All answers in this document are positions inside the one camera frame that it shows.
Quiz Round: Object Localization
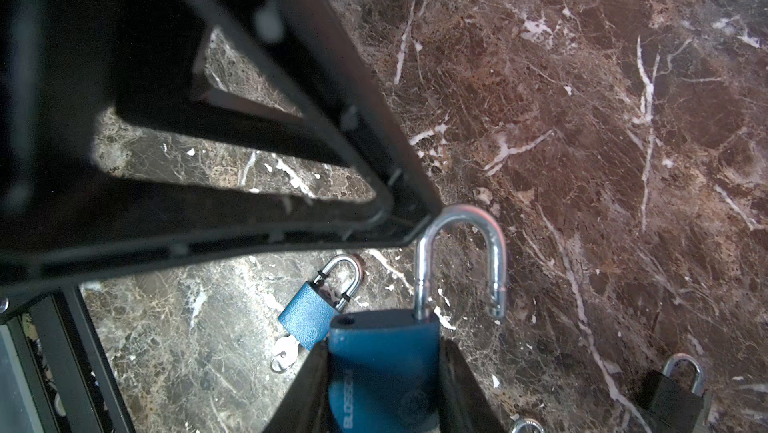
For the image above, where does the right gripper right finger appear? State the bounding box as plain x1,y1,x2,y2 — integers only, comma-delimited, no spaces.
439,338,504,433

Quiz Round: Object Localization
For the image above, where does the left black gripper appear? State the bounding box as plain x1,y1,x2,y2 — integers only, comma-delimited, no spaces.
1,0,443,296

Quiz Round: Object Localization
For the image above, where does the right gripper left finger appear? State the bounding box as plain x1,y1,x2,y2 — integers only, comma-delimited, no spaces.
263,341,332,433

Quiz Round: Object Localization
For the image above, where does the blue padlock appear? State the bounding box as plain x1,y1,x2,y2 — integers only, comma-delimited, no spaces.
328,204,507,432
278,254,363,351

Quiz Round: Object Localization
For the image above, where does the black padlock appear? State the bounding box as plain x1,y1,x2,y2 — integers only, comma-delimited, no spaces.
637,353,713,433

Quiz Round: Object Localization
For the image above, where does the silver key in blue padlock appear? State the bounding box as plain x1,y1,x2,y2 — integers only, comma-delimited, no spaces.
270,335,300,374

